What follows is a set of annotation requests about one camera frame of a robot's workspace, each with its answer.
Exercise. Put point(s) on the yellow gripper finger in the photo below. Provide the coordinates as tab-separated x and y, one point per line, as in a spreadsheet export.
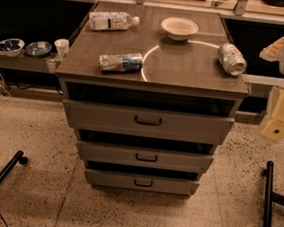
273	51

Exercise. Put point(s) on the grey drawer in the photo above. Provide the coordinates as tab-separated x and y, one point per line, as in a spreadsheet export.
141	182
147	122
142	157

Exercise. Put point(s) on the grey drawer cabinet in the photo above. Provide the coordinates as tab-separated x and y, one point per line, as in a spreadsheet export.
179	76

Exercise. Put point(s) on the grey top drawer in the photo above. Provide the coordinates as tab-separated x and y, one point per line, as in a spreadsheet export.
147	122

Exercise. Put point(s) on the grey bottom drawer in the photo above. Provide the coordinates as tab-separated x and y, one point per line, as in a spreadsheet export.
141	182

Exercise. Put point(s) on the crushed silver can right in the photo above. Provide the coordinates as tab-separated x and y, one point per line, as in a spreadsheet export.
231	59

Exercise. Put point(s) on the black stand leg right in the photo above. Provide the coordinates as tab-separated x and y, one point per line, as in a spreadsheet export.
270	197

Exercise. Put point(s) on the white paper bowl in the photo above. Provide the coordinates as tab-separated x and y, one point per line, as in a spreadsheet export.
179	28

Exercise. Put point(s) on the crushed blue silver can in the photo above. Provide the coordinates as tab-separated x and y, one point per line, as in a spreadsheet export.
120	62

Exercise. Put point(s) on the white labelled plastic bottle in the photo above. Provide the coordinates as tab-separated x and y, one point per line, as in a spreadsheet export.
113	20

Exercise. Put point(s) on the white paper cup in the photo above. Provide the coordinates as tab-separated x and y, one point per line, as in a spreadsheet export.
62	46

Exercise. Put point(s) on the dark blue bowl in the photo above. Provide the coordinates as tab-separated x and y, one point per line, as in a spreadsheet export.
38	49

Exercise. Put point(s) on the low side shelf left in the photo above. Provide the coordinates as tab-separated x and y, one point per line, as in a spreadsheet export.
24	62

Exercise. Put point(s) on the blue white bowl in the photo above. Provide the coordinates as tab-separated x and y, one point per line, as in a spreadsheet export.
11	47

